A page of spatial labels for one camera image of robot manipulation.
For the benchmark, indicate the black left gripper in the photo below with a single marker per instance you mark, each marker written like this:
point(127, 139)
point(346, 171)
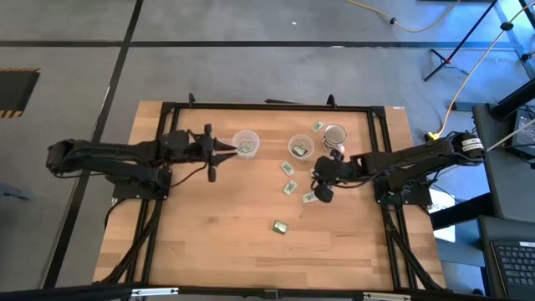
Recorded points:
point(205, 148)

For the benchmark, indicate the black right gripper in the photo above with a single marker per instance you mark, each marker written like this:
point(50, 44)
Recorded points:
point(334, 169)

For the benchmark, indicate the dark green Truvia packet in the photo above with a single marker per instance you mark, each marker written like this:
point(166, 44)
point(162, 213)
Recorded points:
point(280, 226)
point(299, 149)

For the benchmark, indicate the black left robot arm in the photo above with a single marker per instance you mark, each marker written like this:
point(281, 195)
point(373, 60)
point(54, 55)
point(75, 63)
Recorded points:
point(104, 152)

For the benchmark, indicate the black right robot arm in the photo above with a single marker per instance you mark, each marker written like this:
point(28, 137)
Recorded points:
point(401, 161)

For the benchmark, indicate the tall clear plastic cup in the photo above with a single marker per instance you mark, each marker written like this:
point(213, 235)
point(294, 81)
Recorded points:
point(246, 134)

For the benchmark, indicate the short clear plastic cup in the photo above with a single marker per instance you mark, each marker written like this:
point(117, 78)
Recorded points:
point(307, 140)

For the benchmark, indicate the white blue patterned mug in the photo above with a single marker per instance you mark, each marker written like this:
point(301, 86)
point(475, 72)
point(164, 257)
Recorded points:
point(335, 134)

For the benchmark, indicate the green sweetener packet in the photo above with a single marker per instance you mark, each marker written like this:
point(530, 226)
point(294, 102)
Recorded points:
point(317, 126)

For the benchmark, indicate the white paper sheet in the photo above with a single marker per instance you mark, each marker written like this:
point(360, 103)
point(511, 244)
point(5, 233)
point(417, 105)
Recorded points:
point(444, 200)

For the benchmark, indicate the black metal beam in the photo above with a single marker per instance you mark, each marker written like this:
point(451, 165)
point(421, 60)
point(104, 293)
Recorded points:
point(512, 100)
point(460, 213)

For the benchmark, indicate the black tripod stand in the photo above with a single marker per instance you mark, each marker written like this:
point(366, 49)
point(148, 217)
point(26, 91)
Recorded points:
point(445, 59)

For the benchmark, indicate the black desk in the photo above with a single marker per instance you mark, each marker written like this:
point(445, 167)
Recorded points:
point(497, 175)

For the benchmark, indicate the black crossbar with silver brackets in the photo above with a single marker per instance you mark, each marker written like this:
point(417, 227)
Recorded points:
point(83, 292)

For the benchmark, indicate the black electronic box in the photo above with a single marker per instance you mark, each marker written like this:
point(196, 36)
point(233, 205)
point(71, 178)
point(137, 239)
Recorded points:
point(524, 129)

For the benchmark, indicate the black floor hatch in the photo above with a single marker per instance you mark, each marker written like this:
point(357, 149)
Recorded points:
point(16, 90)

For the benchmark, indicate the black laptop keyboard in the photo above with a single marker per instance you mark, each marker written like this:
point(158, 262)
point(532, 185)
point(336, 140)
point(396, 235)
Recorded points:
point(516, 267)

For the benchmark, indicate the grey metal stand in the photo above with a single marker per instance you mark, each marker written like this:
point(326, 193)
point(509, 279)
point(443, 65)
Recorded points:
point(515, 39)

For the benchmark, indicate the black metal table frame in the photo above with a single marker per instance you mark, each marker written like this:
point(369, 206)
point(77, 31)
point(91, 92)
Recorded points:
point(271, 107)

